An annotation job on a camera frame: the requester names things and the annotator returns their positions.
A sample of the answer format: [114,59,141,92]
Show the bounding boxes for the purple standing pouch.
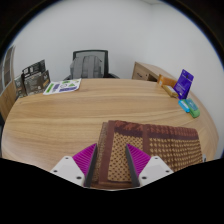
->
[173,68,195,100]

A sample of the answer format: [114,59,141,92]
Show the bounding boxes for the tall black product box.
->
[21,59,47,84]

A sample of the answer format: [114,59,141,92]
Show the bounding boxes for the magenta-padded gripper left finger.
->
[49,143,99,188]

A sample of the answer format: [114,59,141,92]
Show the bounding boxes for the wooden glass-door shelf unit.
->
[0,45,18,121]

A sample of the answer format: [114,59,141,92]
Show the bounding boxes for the teal flat box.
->
[184,98,199,112]

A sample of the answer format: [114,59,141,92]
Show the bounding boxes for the small black product box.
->
[13,75,28,99]

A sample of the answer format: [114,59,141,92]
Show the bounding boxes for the grey backpack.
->
[69,55,104,80]

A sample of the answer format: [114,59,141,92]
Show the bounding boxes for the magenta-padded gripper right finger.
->
[125,143,175,188]

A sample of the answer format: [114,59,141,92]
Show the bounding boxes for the tan flat box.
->
[161,84,180,99]

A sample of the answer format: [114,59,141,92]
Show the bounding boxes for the green flat box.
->
[189,107,201,119]

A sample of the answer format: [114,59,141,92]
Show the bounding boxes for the orange box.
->
[156,74,178,88]

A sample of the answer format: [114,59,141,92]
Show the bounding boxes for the brown patterned towel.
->
[91,119,204,190]

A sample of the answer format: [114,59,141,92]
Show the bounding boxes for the wooden drawer cabinet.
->
[131,61,178,83]

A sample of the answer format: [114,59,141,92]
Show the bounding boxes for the white printed paper sheet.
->
[42,78,82,96]

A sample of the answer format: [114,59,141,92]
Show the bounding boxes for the blue small box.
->
[178,99,191,114]

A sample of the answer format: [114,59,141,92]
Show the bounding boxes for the black mesh office chair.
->
[63,49,120,81]

